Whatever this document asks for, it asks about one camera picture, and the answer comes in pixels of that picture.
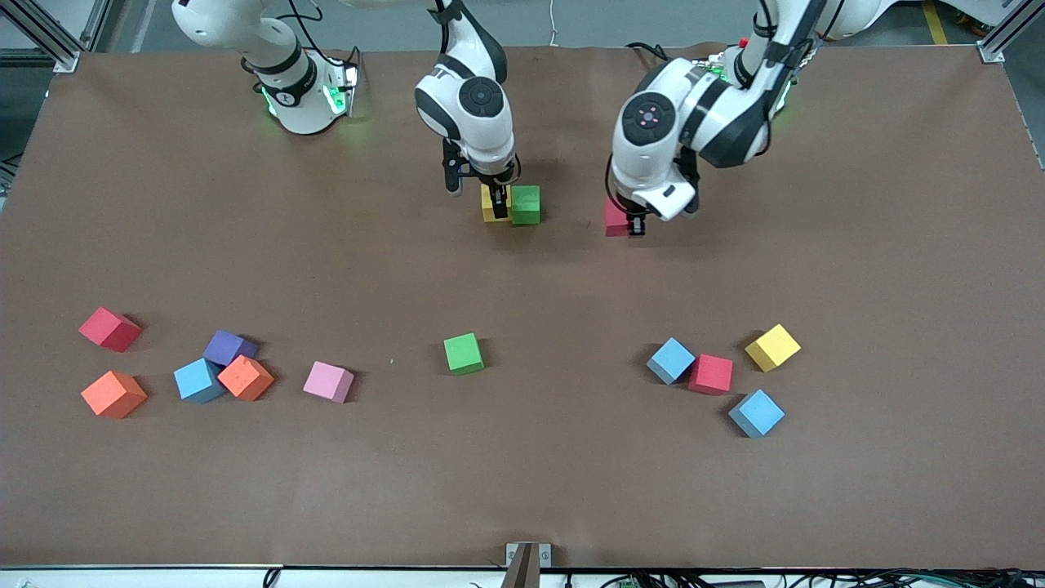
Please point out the yellow foam block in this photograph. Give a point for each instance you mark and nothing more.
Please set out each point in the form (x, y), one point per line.
(487, 208)
(772, 347)

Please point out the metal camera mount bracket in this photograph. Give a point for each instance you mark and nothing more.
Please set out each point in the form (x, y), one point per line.
(528, 559)

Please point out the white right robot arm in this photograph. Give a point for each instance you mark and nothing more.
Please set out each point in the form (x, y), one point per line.
(490, 139)

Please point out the metal base connector panel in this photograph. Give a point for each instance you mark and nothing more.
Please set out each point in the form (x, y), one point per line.
(347, 90)

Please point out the purple foam block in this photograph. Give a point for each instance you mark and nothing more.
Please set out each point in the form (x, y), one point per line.
(229, 346)

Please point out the orange foam block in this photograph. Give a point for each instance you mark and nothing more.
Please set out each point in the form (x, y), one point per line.
(246, 377)
(113, 394)

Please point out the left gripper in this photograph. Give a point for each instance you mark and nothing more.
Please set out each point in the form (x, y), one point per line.
(636, 221)

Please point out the red foam block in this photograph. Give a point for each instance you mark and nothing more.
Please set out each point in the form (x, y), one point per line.
(108, 329)
(710, 374)
(616, 219)

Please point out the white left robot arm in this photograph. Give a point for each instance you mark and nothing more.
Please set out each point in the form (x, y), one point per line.
(653, 167)

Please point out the pink foam block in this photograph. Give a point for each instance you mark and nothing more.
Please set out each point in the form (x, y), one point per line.
(328, 381)

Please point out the blue foam block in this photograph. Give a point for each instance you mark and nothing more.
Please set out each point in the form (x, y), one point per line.
(670, 360)
(756, 412)
(198, 380)

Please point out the brown table mat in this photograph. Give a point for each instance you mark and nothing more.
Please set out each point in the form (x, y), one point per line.
(522, 474)

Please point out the green foam block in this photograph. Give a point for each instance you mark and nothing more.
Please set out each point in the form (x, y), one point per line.
(463, 354)
(525, 204)

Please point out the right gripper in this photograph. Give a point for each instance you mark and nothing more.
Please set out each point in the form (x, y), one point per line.
(495, 189)

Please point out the aluminium frame post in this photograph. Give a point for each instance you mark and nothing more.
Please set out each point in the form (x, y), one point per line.
(61, 53)
(992, 53)

